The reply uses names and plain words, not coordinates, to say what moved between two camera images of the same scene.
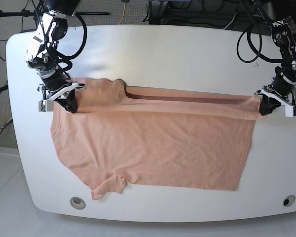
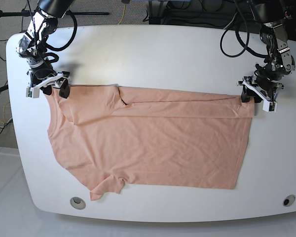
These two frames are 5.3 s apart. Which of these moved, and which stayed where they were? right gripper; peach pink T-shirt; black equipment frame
Moved: right gripper
Stayed: black equipment frame; peach pink T-shirt
